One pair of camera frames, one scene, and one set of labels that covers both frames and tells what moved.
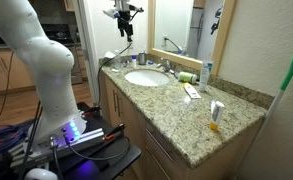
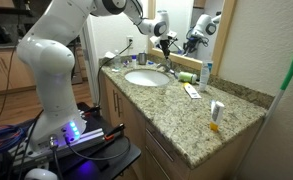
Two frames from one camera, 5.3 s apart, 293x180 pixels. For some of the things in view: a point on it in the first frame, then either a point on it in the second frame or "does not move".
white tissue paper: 110,54 does not move
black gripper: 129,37 → 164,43
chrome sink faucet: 166,64 does not move
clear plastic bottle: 117,61 does not move
